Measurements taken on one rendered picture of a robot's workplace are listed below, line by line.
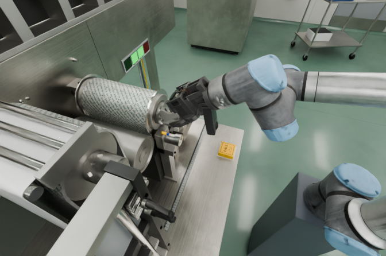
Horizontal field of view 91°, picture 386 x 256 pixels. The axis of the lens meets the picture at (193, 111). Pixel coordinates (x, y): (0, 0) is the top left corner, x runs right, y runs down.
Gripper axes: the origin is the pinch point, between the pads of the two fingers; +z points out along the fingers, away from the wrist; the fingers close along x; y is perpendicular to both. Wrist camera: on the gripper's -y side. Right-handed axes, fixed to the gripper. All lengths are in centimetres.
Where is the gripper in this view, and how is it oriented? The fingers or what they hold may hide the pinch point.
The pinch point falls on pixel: (168, 120)
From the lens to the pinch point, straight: 60.2
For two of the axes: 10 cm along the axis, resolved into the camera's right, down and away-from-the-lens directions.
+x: -3.2, 6.8, -6.6
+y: -6.0, -6.9, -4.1
